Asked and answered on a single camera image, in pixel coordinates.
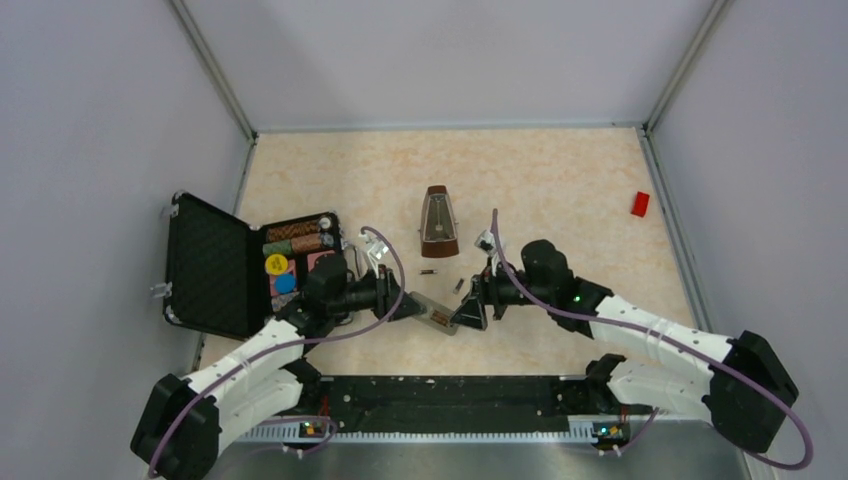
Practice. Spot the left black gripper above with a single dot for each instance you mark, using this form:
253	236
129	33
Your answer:
387	293

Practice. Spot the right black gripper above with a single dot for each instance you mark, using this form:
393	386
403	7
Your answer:
487	288

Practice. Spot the white remote control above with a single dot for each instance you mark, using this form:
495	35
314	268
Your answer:
434	314

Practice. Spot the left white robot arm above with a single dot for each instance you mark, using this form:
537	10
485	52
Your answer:
252	358

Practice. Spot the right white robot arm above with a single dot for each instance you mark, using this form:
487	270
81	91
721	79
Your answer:
656	338

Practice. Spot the brown wooden metronome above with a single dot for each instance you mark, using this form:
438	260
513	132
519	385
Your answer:
438	231

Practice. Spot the pink card deck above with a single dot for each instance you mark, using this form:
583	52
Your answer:
301	266

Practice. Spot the blue round chip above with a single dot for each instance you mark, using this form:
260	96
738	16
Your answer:
285	283

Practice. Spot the yellow round chip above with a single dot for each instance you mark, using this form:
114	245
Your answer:
276	264

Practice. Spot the black poker chip case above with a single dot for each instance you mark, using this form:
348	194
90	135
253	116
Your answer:
215	281

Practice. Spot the red small block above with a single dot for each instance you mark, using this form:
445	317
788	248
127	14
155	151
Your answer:
640	204

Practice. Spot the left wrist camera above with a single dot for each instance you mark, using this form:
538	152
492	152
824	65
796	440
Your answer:
375	249

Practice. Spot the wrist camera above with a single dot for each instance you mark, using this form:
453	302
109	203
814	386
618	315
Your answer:
486	243
375	249

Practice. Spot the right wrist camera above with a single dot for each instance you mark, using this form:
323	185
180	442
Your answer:
486	243

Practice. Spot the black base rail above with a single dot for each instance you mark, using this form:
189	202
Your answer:
446	408

